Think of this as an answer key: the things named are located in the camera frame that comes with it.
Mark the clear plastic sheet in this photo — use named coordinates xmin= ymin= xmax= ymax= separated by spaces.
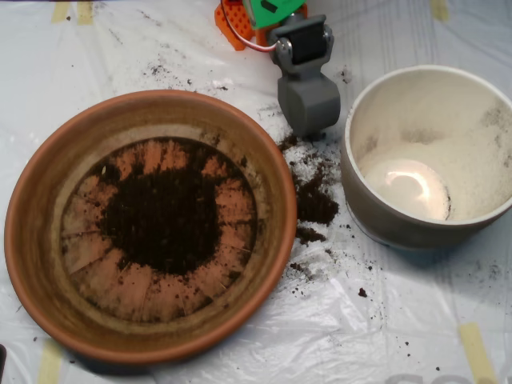
xmin=0 ymin=0 xmax=512 ymax=384

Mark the spilled dark soil patch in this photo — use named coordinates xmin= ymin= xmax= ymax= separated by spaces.
xmin=278 ymin=118 xmax=341 ymax=247

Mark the terracotta plant pot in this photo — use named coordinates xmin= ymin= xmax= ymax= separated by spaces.
xmin=3 ymin=88 xmax=298 ymax=365

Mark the beige masking tape strip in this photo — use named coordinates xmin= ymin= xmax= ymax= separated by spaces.
xmin=430 ymin=0 xmax=450 ymax=22
xmin=37 ymin=338 xmax=64 ymax=384
xmin=51 ymin=2 xmax=70 ymax=24
xmin=77 ymin=1 xmax=94 ymax=26
xmin=458 ymin=322 xmax=498 ymax=384

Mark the white ceramic pot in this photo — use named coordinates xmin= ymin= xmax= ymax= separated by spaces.
xmin=339 ymin=64 xmax=512 ymax=251

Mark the dark soil heap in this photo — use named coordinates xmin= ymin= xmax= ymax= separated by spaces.
xmin=98 ymin=155 xmax=223 ymax=277

